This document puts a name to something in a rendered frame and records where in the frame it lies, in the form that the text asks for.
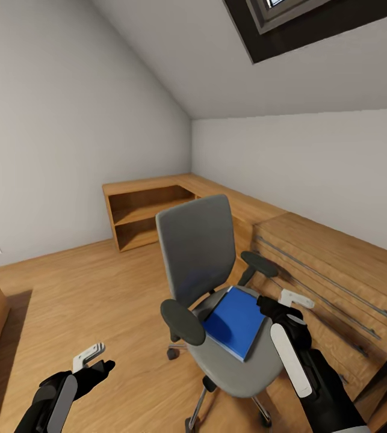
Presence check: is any folder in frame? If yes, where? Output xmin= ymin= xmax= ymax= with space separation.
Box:
xmin=202 ymin=285 xmax=265 ymax=362

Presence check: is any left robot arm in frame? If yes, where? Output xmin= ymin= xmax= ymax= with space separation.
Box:
xmin=14 ymin=343 xmax=116 ymax=433

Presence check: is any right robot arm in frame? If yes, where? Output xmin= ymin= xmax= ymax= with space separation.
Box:
xmin=256 ymin=289 xmax=371 ymax=433

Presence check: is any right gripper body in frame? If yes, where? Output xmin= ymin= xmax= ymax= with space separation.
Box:
xmin=259 ymin=296 xmax=303 ymax=319

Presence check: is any swivel chair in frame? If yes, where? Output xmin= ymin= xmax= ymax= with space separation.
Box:
xmin=155 ymin=194 xmax=284 ymax=433

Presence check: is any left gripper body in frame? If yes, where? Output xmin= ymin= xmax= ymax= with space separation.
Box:
xmin=77 ymin=360 xmax=108 ymax=398

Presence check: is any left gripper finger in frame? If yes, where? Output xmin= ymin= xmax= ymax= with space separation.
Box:
xmin=105 ymin=361 xmax=116 ymax=374

